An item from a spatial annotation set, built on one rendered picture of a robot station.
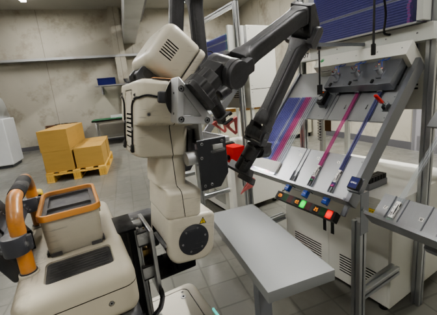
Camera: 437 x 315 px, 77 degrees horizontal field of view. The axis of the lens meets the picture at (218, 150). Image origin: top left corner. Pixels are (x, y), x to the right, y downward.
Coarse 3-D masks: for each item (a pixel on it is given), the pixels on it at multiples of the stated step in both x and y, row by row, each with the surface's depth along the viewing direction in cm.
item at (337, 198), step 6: (258, 174) 160; (264, 174) 150; (270, 174) 145; (276, 180) 146; (282, 180) 138; (288, 180) 134; (294, 186) 135; (300, 186) 127; (306, 186) 124; (312, 192) 125; (318, 192) 119; (324, 192) 116; (336, 198) 111; (342, 198) 109; (348, 204) 110
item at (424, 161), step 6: (432, 144) 93; (432, 150) 93; (426, 156) 92; (420, 162) 93; (426, 162) 92; (420, 168) 91; (414, 174) 91; (414, 180) 90; (408, 186) 90; (402, 192) 91; (408, 192) 90; (402, 198) 89
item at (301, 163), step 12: (288, 156) 146; (300, 156) 140; (312, 156) 134; (336, 156) 124; (288, 168) 141; (300, 168) 135; (312, 168) 130; (324, 168) 125; (336, 168) 121; (348, 168) 116; (300, 180) 131; (324, 180) 121; (348, 180) 113; (336, 192) 114; (348, 192) 111
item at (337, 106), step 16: (304, 80) 172; (304, 96) 163; (336, 96) 144; (352, 96) 136; (368, 96) 129; (384, 96) 122; (320, 112) 146; (336, 112) 138; (352, 112) 131; (384, 112) 118
